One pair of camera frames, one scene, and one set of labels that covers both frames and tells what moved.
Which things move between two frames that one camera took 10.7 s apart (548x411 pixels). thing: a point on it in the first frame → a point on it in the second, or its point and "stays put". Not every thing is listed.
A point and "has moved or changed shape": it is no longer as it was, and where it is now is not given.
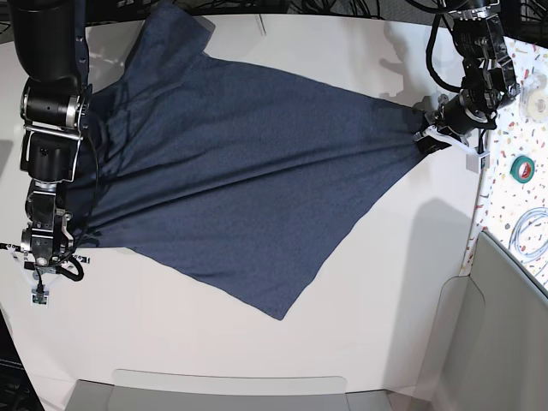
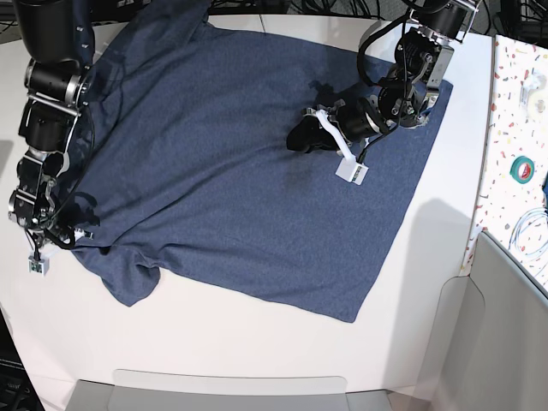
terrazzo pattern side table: [512, 200] stays put
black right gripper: [459, 115] → [360, 117]
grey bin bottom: [171, 390] stays put
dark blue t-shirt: [253, 176] has moved or changed shape
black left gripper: [48, 241] → [59, 228]
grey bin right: [489, 348] stays put
